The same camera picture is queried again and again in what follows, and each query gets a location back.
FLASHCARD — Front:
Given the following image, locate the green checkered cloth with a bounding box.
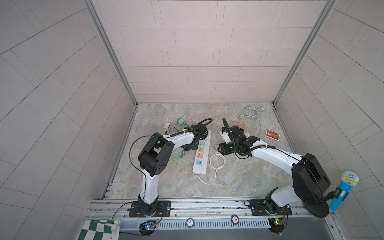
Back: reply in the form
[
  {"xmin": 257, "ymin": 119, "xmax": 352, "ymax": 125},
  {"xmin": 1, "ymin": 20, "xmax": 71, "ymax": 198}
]
[{"xmin": 78, "ymin": 220, "xmax": 121, "ymax": 240}]

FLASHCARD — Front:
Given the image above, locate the green charger plug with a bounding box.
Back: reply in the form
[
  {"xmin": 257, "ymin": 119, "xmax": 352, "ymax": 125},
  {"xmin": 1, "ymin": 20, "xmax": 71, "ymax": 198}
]
[{"xmin": 177, "ymin": 118, "xmax": 186, "ymax": 126}]

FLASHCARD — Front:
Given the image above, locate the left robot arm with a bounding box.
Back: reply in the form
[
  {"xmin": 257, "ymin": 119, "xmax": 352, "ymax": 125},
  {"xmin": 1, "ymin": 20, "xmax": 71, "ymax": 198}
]
[{"xmin": 129, "ymin": 118, "xmax": 213, "ymax": 218}]

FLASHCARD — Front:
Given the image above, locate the pink charging cable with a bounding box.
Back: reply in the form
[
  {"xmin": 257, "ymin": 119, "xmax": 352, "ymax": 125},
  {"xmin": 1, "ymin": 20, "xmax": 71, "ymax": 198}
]
[{"xmin": 232, "ymin": 116, "xmax": 253, "ymax": 134}]

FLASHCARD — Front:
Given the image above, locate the long multicolour power strip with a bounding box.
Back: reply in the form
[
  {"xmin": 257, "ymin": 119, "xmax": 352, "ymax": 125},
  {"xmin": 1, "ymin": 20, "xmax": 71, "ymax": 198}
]
[{"xmin": 193, "ymin": 131, "xmax": 212, "ymax": 176}]

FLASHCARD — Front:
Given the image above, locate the white power strip cord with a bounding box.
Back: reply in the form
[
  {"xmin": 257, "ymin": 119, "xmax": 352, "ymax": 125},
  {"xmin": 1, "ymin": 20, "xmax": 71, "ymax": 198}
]
[{"xmin": 197, "ymin": 153, "xmax": 227, "ymax": 186}]

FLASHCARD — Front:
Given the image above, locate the blue toy microphone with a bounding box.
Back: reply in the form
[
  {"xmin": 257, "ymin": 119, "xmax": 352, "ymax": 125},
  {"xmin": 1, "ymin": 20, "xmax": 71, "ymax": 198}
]
[{"xmin": 330, "ymin": 171, "xmax": 359, "ymax": 211}]

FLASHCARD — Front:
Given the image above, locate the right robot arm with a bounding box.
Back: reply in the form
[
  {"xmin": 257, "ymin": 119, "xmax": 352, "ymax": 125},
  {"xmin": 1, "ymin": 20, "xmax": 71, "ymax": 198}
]
[{"xmin": 218, "ymin": 119, "xmax": 332, "ymax": 218}]

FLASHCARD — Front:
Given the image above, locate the black round microphone stand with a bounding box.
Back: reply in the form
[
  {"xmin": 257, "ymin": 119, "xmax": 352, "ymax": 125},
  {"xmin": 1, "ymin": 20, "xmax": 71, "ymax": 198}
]
[{"xmin": 304, "ymin": 191, "xmax": 335, "ymax": 218}]

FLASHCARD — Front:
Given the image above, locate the aluminium mounting rail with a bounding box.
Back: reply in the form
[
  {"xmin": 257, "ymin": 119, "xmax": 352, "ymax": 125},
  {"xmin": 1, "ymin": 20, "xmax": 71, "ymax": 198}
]
[{"xmin": 85, "ymin": 196, "xmax": 335, "ymax": 221}]

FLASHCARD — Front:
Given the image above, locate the green charging cable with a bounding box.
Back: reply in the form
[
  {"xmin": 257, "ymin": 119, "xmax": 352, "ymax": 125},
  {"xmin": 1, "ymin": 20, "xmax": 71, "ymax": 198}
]
[{"xmin": 169, "ymin": 148, "xmax": 186, "ymax": 163}]

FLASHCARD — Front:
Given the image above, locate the red card box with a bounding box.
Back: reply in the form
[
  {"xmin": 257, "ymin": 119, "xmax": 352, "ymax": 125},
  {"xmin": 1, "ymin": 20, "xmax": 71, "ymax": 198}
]
[{"xmin": 266, "ymin": 130, "xmax": 280, "ymax": 142}]

